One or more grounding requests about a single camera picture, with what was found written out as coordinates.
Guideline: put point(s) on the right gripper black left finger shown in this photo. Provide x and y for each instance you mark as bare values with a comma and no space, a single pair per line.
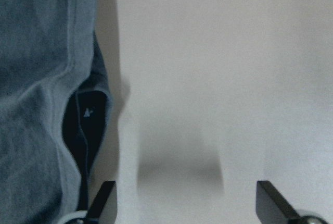
103,207

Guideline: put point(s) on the black graphic t-shirt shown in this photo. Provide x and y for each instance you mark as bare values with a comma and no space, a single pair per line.
55,104

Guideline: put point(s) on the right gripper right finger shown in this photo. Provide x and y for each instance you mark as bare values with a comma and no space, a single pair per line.
272,207

